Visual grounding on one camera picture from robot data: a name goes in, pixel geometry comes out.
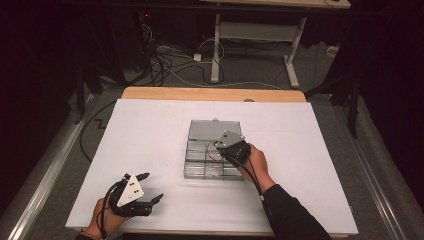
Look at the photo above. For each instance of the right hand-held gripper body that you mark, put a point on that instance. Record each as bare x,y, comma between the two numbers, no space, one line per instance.
230,140

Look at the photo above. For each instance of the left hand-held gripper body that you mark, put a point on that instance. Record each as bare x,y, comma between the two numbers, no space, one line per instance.
130,193

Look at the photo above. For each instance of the clear plastic compartment box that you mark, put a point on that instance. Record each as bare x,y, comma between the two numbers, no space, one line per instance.
203,130

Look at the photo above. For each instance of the person's right hand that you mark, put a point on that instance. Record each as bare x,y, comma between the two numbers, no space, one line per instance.
258,166

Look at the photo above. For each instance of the person's left hand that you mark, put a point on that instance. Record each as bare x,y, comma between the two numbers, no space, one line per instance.
100,223

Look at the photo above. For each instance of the wooden table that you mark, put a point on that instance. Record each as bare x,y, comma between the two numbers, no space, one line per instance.
200,94

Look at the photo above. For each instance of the white table sheet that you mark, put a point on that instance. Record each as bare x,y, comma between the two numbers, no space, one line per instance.
166,113

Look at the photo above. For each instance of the white power adapter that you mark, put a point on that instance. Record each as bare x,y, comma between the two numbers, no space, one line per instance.
197,57

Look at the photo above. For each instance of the white-legged desk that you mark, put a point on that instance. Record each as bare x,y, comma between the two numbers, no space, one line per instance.
216,50

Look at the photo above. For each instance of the black stand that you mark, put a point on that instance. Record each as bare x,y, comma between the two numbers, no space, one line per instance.
353,113
80,96

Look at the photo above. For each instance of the black computer tower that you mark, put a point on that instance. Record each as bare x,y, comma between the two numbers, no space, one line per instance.
130,40

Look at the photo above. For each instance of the metal floor rail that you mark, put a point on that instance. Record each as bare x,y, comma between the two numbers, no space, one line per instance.
43,180
373,186

